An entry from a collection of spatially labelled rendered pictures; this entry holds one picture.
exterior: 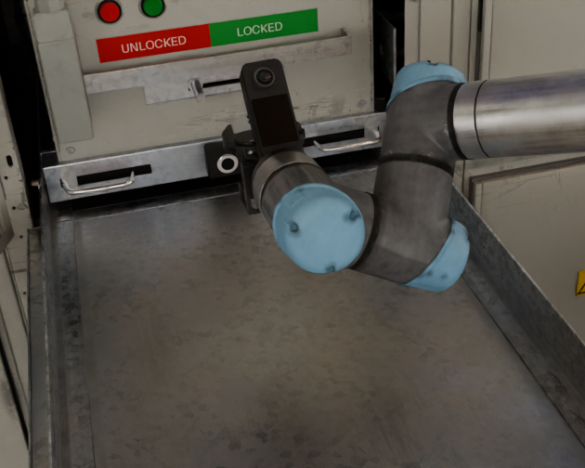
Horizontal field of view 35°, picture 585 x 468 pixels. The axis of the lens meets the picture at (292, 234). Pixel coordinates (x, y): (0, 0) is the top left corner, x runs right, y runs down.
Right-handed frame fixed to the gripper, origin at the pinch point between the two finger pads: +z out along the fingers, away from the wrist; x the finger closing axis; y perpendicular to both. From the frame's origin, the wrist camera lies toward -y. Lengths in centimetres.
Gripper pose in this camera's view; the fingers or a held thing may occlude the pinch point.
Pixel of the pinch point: (249, 116)
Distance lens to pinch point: 113.6
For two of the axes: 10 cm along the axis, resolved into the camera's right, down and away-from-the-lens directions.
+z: -2.3, -3.6, 9.0
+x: 9.7, -1.8, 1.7
